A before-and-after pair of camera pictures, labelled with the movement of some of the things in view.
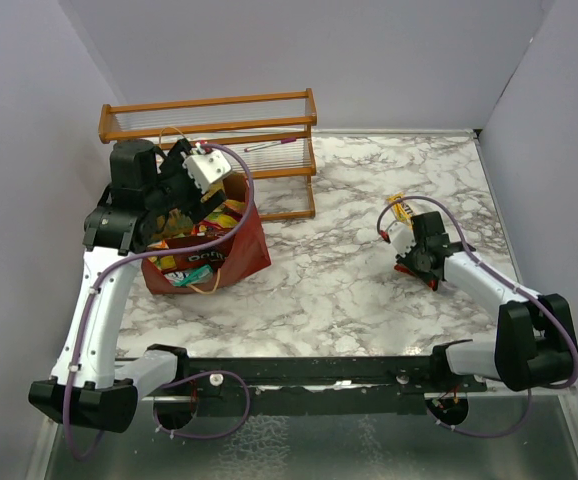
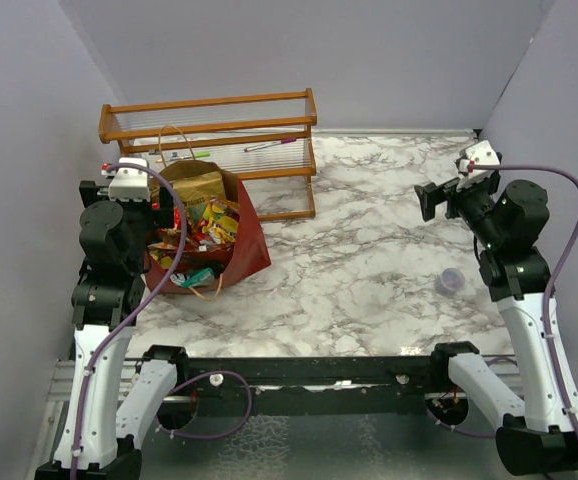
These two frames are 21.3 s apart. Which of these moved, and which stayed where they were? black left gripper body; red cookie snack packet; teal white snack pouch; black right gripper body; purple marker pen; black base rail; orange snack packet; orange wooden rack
Moved: black right gripper body; red cookie snack packet; black left gripper body
Stayed: black base rail; orange wooden rack; teal white snack pouch; purple marker pen; orange snack packet
